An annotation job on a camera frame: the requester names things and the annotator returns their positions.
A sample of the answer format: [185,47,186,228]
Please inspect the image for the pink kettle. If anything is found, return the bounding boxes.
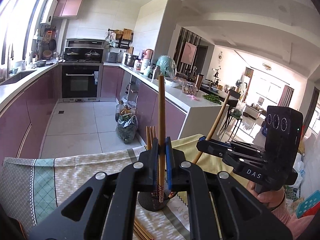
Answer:
[142,49,153,68]

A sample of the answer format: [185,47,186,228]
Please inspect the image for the person's right forearm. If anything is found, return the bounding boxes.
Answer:
[271,192,320,240]

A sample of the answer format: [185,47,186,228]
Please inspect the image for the kitchen sink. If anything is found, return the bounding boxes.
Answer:
[0,70,37,85]

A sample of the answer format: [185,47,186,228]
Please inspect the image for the steel faucet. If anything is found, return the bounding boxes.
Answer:
[6,44,14,78]

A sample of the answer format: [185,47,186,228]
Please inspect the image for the black built-in oven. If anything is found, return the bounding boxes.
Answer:
[61,64,102,100]

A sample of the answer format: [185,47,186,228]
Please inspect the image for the clear bag of vegetables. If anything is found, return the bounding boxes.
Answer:
[234,100,247,117]

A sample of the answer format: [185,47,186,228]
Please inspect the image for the brown tumbler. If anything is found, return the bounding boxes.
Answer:
[196,74,205,92]

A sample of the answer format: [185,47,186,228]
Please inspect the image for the bundle of chopsticks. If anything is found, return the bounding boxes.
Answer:
[134,219,154,240]

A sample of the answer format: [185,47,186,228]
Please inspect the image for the patterned tablecloth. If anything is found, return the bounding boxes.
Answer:
[0,145,190,240]

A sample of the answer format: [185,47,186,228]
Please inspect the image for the dark liquid plastic bottle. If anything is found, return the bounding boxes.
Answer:
[115,100,125,122]

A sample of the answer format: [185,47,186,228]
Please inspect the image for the mint green appliance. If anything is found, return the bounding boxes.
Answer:
[156,55,177,77]

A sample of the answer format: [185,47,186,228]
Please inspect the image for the black range hood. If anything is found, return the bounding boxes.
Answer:
[65,39,105,48]

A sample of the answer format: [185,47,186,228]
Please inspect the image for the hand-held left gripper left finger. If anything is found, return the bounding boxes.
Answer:
[29,137,163,240]

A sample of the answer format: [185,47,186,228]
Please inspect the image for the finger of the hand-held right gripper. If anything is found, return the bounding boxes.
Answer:
[199,136,266,153]
[196,141,266,168]

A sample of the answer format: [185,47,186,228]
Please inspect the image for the narrow pink base cabinet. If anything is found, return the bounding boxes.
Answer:
[100,65,124,98]

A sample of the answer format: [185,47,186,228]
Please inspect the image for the black wall rack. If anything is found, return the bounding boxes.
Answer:
[107,29,133,49]

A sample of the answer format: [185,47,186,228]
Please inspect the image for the pink peninsula cabinets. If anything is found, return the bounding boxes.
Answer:
[136,81,187,140]

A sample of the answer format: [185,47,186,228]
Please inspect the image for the green vegetables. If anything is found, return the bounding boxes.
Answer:
[202,94,222,105]

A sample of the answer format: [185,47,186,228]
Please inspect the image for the white water heater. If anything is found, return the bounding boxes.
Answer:
[40,0,58,26]

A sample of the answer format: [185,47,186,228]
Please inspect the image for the pink wall cabinet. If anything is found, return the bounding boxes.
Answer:
[53,0,85,18]

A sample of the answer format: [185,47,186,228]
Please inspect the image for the teal plastic basket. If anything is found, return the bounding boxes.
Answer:
[296,191,320,218]

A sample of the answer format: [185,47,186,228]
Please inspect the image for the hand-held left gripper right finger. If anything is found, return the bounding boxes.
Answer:
[165,136,293,240]

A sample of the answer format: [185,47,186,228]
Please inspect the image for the person's right hand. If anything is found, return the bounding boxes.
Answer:
[247,182,286,208]

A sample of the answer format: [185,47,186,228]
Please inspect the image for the black dining chair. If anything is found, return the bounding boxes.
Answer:
[220,89,242,140]

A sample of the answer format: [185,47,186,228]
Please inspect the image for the kitchen window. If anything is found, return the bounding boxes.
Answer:
[0,0,48,67]

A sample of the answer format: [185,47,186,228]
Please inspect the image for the steel steamer pot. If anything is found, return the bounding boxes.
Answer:
[124,53,138,67]

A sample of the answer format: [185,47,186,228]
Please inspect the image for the clear plastic container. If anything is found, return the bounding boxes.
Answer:
[182,82,198,95]

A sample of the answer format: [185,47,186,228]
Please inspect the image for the pink wall picture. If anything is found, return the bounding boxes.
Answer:
[180,41,197,64]

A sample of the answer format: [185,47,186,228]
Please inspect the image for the white plastic bag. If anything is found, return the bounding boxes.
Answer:
[287,152,307,188]

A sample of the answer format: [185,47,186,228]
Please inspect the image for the long pink base cabinets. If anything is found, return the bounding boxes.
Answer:
[0,66,59,159]

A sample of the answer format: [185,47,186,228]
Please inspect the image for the white bowl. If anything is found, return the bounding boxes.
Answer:
[165,78,183,88]

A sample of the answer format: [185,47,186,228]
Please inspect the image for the black mesh utensil holder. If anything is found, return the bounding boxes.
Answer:
[138,191,178,212]

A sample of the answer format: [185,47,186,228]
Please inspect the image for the wok with glass lid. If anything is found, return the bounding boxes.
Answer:
[64,51,80,61]
[84,50,100,61]

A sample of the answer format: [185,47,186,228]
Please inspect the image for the bag of greens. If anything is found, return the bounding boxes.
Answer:
[115,114,138,144]

